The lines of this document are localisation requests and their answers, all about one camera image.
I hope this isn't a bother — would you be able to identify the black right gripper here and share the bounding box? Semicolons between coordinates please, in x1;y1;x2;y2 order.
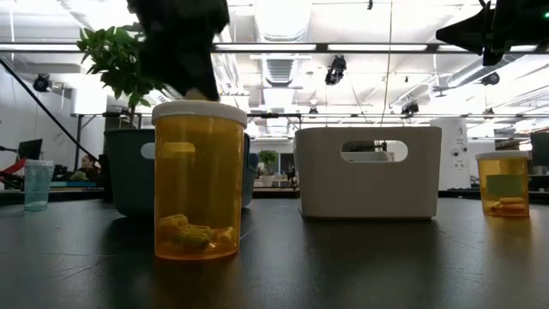
435;0;549;68

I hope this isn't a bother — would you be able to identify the teal pill bottle white cap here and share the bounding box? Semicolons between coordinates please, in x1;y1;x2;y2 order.
23;159;56;212

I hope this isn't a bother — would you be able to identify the green artificial plant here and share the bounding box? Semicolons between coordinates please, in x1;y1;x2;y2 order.
75;24;169;130

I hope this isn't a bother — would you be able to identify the small background potted plant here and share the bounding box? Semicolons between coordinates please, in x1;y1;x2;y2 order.
258;149;279;188

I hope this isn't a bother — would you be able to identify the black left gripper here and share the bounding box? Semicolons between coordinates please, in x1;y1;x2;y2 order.
126;0;232;103

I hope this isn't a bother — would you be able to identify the person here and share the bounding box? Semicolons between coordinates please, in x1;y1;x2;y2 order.
76;154;102;182

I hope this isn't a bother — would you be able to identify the black horizontal background rail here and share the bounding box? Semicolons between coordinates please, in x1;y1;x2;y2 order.
69;112;549;120

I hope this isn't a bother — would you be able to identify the black diagonal frame strut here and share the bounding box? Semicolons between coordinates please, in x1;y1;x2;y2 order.
0;57;100;163

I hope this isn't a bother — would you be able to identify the black hanging camera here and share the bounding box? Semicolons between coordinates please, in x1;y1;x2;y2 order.
323;54;347;86

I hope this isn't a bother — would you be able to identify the black plant pot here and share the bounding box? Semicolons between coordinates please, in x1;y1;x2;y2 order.
98;153;114;203

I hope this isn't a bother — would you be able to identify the blue-grey plastic bin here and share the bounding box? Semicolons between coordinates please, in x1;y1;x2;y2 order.
103;127;260;218

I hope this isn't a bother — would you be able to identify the black beam with light strips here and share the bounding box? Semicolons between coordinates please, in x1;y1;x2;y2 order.
0;41;549;55

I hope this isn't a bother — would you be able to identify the amber pill bottle white cap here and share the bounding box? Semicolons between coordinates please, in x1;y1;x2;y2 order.
151;100;249;262
474;149;531;218

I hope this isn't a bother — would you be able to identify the white round pillar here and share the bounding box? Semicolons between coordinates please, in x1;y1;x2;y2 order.
430;118;472;191

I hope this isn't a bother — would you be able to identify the white plastic bin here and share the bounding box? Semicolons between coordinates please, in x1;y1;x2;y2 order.
293;125;443;221

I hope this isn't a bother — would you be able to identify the thin hanging cable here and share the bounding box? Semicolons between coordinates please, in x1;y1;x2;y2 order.
379;0;394;126

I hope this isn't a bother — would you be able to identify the dark computer monitor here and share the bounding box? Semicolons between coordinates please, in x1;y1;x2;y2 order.
529;131;549;167
16;137;44;162

